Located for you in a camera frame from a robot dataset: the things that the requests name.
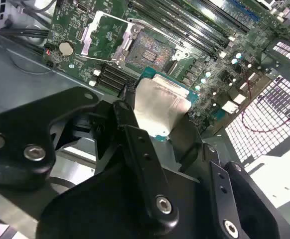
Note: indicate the silver CPU with green edge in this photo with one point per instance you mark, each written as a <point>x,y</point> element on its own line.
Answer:
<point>160,104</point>

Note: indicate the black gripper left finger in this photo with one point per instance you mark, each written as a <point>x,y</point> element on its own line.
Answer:
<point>23,124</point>

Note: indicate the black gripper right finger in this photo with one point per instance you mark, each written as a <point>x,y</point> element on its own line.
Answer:
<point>223,199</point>

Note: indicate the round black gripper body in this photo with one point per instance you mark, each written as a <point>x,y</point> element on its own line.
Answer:
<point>97,211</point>

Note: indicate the metal socket cover frame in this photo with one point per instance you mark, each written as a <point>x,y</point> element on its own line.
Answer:
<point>86,42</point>

